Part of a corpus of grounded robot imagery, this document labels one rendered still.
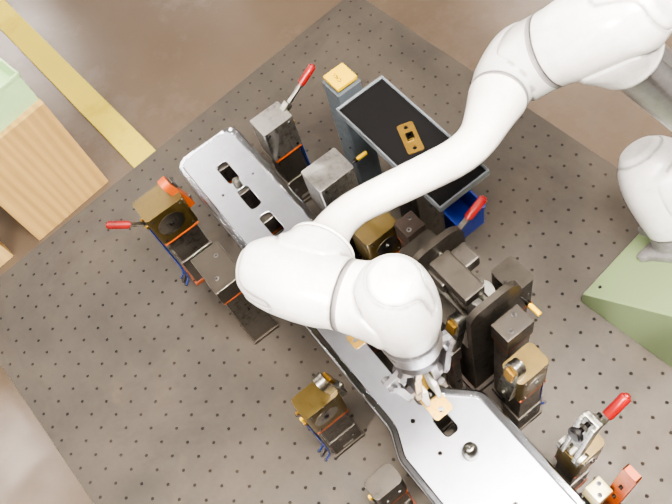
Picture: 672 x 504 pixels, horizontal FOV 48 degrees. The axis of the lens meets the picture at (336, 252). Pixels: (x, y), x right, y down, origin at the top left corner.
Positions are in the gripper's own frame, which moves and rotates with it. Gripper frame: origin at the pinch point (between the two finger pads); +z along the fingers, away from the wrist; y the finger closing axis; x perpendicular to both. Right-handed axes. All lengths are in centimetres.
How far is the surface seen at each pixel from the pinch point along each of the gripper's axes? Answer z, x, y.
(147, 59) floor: 120, -251, -16
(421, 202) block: 31, -47, -32
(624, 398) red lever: 15.5, 18.6, -27.8
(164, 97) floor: 121, -225, -11
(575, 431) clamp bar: 8.4, 18.8, -15.4
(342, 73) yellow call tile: 11, -77, -35
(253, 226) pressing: 27, -68, 3
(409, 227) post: 18.3, -36.8, -22.3
